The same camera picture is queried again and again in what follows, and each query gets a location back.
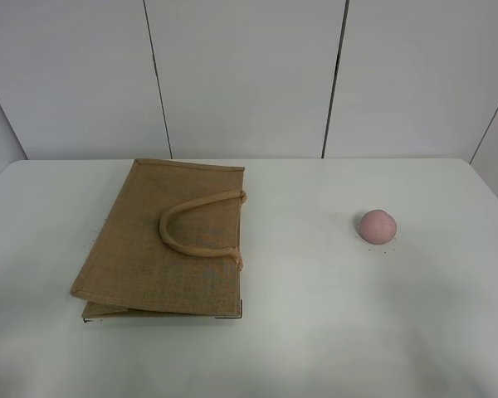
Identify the brown linen tote bag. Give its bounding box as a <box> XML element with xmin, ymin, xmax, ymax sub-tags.
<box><xmin>71</xmin><ymin>159</ymin><xmax>247</xmax><ymax>321</ymax></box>

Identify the pink peach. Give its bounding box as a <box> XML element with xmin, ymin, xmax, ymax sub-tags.
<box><xmin>359</xmin><ymin>209</ymin><xmax>397</xmax><ymax>245</ymax></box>

